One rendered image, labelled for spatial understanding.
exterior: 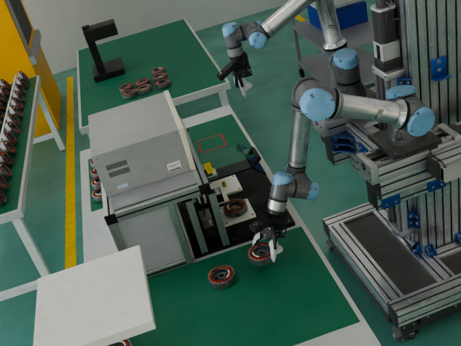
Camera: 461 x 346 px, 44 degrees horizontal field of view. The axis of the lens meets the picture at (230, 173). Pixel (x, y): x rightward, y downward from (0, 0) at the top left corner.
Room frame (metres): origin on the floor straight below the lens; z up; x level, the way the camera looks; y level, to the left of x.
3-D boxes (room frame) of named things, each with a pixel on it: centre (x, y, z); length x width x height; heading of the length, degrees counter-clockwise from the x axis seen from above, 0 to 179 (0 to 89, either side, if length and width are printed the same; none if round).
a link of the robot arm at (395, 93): (2.06, -0.75, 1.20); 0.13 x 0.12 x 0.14; 1
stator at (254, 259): (1.84, -0.04, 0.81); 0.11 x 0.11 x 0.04
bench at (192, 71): (4.67, 0.49, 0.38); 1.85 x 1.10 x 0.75; 6
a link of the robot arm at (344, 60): (2.56, -0.67, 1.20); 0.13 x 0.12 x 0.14; 1
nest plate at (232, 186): (2.45, 0.05, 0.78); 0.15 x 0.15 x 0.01; 6
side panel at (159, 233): (1.96, 0.40, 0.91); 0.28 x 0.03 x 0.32; 96
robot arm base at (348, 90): (2.55, -0.67, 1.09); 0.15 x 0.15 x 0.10
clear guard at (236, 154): (2.20, 0.03, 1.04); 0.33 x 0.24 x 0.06; 96
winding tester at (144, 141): (2.31, 0.35, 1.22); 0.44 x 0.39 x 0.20; 6
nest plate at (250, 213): (2.21, 0.02, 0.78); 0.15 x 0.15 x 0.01; 6
